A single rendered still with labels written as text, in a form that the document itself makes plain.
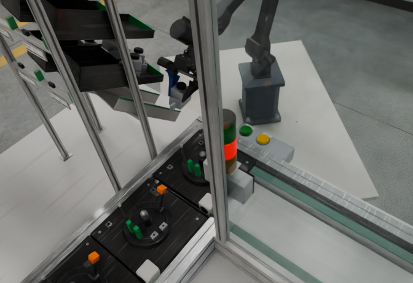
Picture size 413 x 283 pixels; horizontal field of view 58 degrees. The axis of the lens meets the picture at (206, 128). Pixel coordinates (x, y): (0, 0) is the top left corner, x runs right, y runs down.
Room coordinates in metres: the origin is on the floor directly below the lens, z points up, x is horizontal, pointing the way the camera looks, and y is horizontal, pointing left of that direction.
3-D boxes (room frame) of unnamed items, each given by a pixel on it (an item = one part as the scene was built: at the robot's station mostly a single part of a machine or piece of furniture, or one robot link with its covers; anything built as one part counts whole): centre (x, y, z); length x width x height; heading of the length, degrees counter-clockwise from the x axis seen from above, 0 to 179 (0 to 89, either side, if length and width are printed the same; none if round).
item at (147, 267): (0.53, 0.20, 1.01); 0.24 x 0.24 x 0.13; 47
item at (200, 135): (0.72, 0.02, 0.96); 0.24 x 0.24 x 0.02; 47
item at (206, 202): (0.58, 0.02, 0.97); 0.05 x 0.05 x 0.04; 47
